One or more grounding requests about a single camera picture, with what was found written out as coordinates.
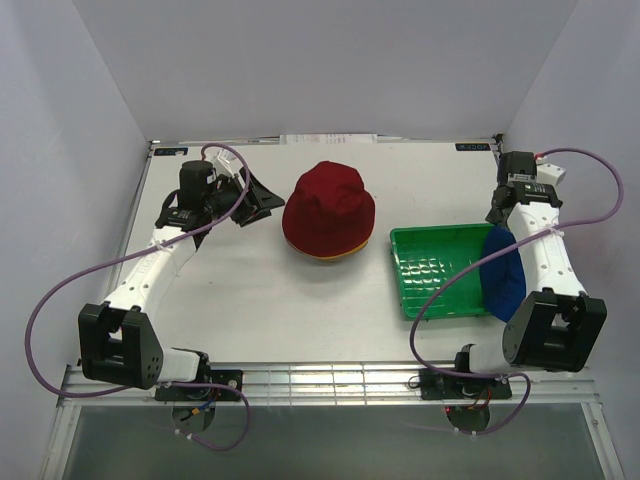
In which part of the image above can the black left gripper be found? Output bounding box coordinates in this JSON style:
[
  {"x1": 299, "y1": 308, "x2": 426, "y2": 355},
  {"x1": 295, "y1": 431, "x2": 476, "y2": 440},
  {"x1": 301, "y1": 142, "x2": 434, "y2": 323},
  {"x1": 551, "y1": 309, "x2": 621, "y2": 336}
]
[{"x1": 204, "y1": 166, "x2": 285, "y2": 228}]

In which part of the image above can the blue bucket hat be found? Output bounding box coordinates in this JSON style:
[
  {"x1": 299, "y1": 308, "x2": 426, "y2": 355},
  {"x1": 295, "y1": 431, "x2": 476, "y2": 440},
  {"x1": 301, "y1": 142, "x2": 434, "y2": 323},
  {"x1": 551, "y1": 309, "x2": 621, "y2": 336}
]
[{"x1": 479, "y1": 226, "x2": 526, "y2": 322}]

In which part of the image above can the dark red bucket hat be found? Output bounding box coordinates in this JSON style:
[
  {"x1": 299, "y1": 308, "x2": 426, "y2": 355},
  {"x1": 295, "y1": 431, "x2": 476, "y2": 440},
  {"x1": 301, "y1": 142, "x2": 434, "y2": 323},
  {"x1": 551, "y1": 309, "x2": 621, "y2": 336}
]
[{"x1": 282, "y1": 161, "x2": 376, "y2": 260}]

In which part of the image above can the yellow bucket hat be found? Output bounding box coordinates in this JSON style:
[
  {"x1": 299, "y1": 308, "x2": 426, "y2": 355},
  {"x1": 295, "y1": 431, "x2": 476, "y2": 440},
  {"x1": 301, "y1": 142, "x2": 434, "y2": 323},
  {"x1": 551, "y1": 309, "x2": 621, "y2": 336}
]
[{"x1": 290, "y1": 240, "x2": 369, "y2": 262}]

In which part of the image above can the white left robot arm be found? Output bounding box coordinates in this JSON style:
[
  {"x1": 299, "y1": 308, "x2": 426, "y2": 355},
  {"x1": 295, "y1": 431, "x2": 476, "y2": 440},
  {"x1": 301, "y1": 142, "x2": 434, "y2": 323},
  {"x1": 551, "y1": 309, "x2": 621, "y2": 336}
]
[{"x1": 78, "y1": 160, "x2": 285, "y2": 400}]

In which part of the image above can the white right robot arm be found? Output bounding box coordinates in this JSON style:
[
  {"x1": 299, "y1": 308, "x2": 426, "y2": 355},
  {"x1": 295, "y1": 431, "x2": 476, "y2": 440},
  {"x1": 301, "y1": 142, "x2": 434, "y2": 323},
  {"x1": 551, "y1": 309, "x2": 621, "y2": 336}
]
[{"x1": 451, "y1": 151, "x2": 607, "y2": 397}]

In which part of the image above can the green plastic tray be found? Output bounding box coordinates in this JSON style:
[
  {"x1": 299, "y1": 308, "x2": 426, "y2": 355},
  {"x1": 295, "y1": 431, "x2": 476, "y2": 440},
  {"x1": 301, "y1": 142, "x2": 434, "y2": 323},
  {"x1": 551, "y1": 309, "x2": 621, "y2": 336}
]
[{"x1": 390, "y1": 224, "x2": 491, "y2": 322}]

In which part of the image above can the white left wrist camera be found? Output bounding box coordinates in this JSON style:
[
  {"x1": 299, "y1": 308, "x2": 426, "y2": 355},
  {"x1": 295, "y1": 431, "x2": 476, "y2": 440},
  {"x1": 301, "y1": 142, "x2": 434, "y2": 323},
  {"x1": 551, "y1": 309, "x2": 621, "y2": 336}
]
[{"x1": 201, "y1": 148, "x2": 237, "y2": 178}]

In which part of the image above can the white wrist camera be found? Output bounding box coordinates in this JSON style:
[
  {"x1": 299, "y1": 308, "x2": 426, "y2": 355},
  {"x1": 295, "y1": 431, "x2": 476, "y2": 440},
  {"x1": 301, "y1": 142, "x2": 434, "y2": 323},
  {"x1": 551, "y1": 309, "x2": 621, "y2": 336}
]
[
  {"x1": 201, "y1": 148, "x2": 237, "y2": 178},
  {"x1": 535, "y1": 155, "x2": 566, "y2": 188}
]

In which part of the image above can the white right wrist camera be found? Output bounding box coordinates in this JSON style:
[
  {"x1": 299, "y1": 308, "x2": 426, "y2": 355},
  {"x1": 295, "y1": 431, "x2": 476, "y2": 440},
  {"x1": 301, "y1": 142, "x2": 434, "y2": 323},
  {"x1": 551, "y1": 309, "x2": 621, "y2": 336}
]
[{"x1": 535, "y1": 155, "x2": 566, "y2": 188}]

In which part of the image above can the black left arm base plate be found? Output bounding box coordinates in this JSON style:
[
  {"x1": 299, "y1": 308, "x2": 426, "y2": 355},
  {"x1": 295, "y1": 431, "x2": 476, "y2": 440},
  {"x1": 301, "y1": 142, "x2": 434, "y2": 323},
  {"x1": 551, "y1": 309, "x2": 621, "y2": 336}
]
[{"x1": 154, "y1": 369, "x2": 244, "y2": 403}]

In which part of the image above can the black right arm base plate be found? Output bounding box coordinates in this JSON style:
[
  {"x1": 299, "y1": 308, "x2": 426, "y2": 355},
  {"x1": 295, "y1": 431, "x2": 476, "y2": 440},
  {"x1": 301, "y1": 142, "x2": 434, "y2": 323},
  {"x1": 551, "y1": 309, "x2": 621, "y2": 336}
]
[{"x1": 407, "y1": 368, "x2": 512, "y2": 400}]

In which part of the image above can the aluminium front rail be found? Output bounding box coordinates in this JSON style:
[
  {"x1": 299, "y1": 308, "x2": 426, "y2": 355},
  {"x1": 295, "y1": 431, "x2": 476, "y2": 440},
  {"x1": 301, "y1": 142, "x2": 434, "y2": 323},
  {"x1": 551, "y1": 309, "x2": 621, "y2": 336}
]
[{"x1": 57, "y1": 362, "x2": 601, "y2": 407}]

